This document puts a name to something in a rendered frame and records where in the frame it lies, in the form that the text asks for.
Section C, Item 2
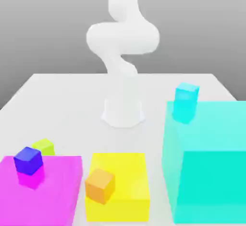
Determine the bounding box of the small cyan cube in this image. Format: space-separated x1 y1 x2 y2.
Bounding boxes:
171 82 200 125

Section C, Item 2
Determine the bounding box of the small orange cube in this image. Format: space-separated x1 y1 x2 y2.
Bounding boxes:
84 168 116 205

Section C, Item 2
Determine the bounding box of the small lime green cube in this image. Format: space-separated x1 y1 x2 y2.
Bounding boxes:
31 138 56 156

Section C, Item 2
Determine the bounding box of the small blue cube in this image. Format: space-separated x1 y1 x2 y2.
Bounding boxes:
13 146 44 176

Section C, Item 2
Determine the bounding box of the small magenta cube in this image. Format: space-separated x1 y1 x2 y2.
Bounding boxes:
16 165 46 190

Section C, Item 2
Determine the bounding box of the large yellow box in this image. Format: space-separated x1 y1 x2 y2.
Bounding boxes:
85 153 150 223

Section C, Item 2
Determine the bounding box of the large cyan box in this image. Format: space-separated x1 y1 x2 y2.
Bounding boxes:
160 100 246 225

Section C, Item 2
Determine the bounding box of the large magenta box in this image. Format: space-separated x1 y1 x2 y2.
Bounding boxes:
0 155 83 226

